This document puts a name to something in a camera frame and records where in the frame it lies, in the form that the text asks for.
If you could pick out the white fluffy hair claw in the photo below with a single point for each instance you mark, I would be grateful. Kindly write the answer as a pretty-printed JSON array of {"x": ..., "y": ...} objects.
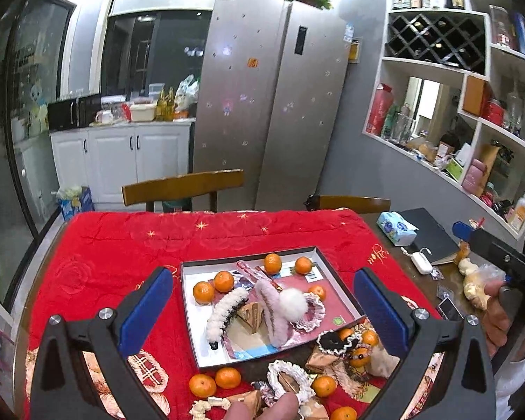
[{"x": 227, "y": 310}]

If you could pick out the person's left hand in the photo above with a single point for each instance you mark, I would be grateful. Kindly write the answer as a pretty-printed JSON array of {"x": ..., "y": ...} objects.
[{"x": 284, "y": 407}]

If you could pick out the orange brown box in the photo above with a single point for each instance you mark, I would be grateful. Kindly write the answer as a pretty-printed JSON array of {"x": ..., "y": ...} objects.
[{"x": 477, "y": 96}]

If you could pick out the white wall shelf unit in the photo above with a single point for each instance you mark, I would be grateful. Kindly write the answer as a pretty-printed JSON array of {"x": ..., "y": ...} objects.
[{"x": 433, "y": 66}]

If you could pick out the person's right hand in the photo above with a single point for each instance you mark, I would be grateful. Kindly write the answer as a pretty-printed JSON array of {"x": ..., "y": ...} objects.
[{"x": 492, "y": 323}]

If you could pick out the white plastic bottle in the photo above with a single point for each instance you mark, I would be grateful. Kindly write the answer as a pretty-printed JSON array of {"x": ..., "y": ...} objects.
[{"x": 518, "y": 215}]

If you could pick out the dark kitchen window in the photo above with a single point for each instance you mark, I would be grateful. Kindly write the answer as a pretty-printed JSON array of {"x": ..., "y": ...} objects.
[{"x": 127, "y": 52}]

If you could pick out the white kitchen cabinet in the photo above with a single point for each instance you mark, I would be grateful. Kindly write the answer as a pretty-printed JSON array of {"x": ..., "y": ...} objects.
[{"x": 113, "y": 157}]

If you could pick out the clear plastic container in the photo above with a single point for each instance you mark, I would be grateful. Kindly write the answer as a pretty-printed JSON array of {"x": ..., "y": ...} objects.
[{"x": 155, "y": 92}]

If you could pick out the dark phone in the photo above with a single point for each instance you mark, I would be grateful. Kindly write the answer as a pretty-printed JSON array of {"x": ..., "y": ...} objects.
[{"x": 448, "y": 309}]

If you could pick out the racked wine bottles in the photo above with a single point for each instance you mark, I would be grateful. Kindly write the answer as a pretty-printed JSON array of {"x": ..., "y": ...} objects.
[{"x": 437, "y": 39}]

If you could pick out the person's right forearm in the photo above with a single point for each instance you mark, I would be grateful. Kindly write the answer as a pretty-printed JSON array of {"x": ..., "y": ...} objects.
[{"x": 518, "y": 387}]

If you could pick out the wooden chair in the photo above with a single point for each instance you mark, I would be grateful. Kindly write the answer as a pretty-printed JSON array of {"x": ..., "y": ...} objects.
[
  {"x": 179, "y": 183},
  {"x": 354, "y": 204}
]

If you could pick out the black microwave oven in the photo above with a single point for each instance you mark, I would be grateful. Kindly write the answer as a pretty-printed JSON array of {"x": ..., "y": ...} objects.
[{"x": 63, "y": 113}]

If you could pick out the dark shallow cardboard box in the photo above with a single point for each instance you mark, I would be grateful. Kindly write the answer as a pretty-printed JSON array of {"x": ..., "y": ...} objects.
[{"x": 191, "y": 315}]

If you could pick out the pink fluffy hair claw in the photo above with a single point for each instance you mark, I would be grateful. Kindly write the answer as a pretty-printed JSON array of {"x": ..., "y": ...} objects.
[{"x": 271, "y": 315}]

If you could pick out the glass jug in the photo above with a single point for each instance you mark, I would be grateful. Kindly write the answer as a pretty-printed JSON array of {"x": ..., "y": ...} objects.
[{"x": 404, "y": 123}]

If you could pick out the shiny foil wrapper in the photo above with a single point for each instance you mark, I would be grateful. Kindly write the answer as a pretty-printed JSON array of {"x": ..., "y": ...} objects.
[{"x": 247, "y": 270}]

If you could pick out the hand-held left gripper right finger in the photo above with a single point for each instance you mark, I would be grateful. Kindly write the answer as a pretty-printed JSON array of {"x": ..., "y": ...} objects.
[{"x": 383, "y": 310}]

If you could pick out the tall red box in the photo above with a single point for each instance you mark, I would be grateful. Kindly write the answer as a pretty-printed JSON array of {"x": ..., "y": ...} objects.
[{"x": 380, "y": 109}]

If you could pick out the white mug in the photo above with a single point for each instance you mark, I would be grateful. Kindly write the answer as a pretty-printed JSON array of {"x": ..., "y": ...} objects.
[{"x": 103, "y": 117}]

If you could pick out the red bear printed blanket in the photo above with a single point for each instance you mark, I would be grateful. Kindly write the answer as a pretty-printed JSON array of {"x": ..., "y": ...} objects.
[{"x": 113, "y": 249}]

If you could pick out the clear plastic food bag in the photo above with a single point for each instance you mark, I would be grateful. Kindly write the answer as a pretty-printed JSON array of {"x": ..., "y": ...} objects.
[{"x": 477, "y": 281}]

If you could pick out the silver two-door refrigerator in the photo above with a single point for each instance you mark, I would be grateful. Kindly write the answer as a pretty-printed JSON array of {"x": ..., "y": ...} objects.
[{"x": 245, "y": 96}]

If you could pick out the blue tissue box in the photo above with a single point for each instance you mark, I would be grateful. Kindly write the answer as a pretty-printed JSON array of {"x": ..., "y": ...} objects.
[{"x": 75, "y": 204}]

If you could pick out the green packet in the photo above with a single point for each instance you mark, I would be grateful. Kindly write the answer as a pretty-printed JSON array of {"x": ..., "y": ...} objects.
[{"x": 390, "y": 120}]

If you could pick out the red tin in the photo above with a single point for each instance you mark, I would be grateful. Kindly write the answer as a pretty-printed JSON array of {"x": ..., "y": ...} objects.
[{"x": 494, "y": 112}]

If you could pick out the pink canister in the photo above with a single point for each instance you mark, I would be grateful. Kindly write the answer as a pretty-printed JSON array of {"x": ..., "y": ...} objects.
[{"x": 474, "y": 177}]

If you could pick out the bagged bread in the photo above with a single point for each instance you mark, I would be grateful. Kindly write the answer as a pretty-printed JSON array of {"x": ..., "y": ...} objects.
[{"x": 424, "y": 148}]

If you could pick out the black cream ruffled scrunchie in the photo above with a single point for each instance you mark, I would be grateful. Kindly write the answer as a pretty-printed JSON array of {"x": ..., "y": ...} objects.
[{"x": 332, "y": 342}]

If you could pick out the yellow beer bottle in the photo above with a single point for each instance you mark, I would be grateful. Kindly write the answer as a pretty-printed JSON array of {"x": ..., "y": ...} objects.
[
  {"x": 160, "y": 106},
  {"x": 170, "y": 105}
]

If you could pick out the black notebook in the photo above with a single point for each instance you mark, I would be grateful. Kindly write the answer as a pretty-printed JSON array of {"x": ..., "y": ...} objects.
[{"x": 428, "y": 236}]

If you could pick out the dark shiny wrapper stick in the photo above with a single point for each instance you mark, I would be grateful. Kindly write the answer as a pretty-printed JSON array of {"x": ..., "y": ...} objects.
[{"x": 264, "y": 393}]

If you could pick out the glass door with cartoon stickers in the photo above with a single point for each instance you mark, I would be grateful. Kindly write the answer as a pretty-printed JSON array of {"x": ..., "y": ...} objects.
[{"x": 22, "y": 140}]

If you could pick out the white ruffled scrunchie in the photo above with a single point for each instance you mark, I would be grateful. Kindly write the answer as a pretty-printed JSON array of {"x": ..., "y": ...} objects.
[{"x": 274, "y": 372}]

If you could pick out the brown paper pyramid packet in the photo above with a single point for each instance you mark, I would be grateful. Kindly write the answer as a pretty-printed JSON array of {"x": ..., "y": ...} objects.
[
  {"x": 249, "y": 402},
  {"x": 290, "y": 380},
  {"x": 317, "y": 411},
  {"x": 321, "y": 361},
  {"x": 250, "y": 315}
]

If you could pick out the blue wet wipes pack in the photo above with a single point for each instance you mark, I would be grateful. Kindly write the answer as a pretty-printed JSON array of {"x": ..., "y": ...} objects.
[{"x": 396, "y": 227}]

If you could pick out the green tissue box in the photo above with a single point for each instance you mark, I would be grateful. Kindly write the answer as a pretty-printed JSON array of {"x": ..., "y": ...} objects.
[{"x": 453, "y": 169}]

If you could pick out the pink ruffled scrunchie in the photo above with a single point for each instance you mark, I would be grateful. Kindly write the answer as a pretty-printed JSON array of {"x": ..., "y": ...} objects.
[{"x": 316, "y": 313}]

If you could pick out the white basin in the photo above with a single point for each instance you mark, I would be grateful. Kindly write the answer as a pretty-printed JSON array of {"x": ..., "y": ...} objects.
[{"x": 143, "y": 113}]

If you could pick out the plastic bag on counter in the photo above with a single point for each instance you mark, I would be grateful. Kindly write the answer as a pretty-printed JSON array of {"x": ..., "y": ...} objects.
[{"x": 187, "y": 94}]

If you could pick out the drink cup with red straw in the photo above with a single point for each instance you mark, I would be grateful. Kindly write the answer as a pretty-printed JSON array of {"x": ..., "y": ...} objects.
[{"x": 463, "y": 252}]

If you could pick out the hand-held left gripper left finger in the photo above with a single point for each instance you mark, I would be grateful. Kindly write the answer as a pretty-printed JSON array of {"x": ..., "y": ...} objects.
[{"x": 146, "y": 310}]

